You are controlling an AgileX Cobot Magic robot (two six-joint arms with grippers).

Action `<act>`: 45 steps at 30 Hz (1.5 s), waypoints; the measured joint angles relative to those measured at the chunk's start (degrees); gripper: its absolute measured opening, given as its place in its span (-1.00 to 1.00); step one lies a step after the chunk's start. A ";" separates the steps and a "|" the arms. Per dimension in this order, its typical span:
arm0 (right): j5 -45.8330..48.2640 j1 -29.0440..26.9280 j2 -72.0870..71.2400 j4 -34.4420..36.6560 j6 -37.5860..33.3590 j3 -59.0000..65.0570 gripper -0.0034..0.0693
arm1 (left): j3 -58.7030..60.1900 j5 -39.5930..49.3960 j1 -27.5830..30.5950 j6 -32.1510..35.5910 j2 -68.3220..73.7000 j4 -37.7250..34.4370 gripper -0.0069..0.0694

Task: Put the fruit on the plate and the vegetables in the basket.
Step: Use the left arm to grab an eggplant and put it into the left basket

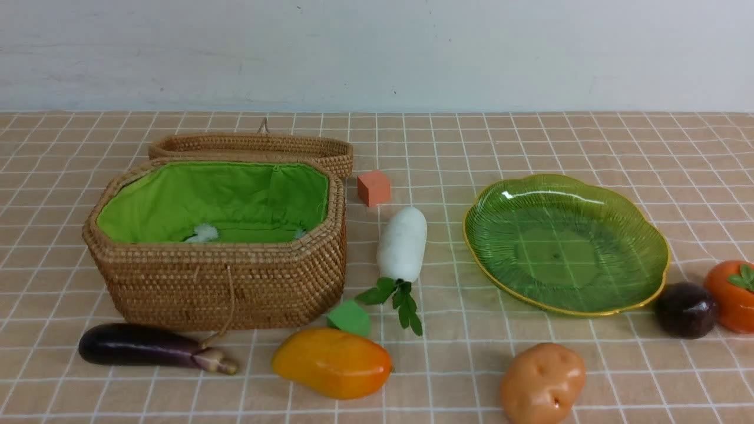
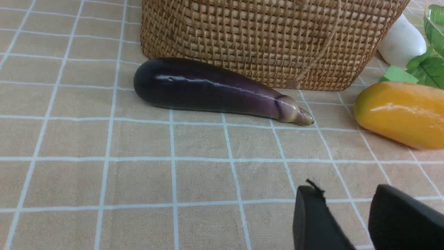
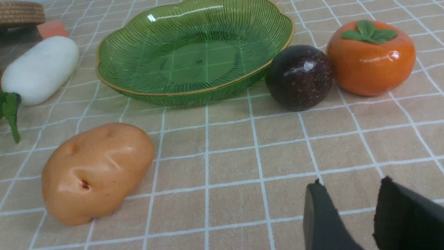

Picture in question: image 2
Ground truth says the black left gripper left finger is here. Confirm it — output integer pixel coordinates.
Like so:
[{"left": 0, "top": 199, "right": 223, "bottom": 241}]
[{"left": 293, "top": 179, "right": 355, "bottom": 250}]

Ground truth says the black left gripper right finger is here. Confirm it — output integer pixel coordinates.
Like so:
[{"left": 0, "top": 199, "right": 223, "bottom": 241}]
[{"left": 368, "top": 184, "right": 444, "bottom": 250}]

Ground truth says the yellow orange mango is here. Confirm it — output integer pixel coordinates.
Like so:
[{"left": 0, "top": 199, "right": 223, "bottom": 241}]
[{"left": 353, "top": 81, "right": 444, "bottom": 150}]

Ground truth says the white radish with leaves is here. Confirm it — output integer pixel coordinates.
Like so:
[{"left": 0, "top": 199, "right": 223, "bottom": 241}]
[{"left": 378, "top": 14, "right": 443, "bottom": 90}]

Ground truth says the purple eggplant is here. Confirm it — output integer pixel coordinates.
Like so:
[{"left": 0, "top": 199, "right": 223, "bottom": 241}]
[{"left": 133, "top": 57, "right": 314, "bottom": 126}]

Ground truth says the green foam cube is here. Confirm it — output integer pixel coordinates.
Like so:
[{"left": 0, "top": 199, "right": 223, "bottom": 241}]
[{"left": 377, "top": 65, "right": 418, "bottom": 84}]

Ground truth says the woven wicker basket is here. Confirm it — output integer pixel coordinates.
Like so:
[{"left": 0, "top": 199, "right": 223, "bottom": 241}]
[{"left": 140, "top": 0, "right": 409, "bottom": 91}]

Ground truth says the green glass leaf plate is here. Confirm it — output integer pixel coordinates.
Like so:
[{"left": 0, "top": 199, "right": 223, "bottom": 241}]
[{"left": 424, "top": 4, "right": 444, "bottom": 57}]

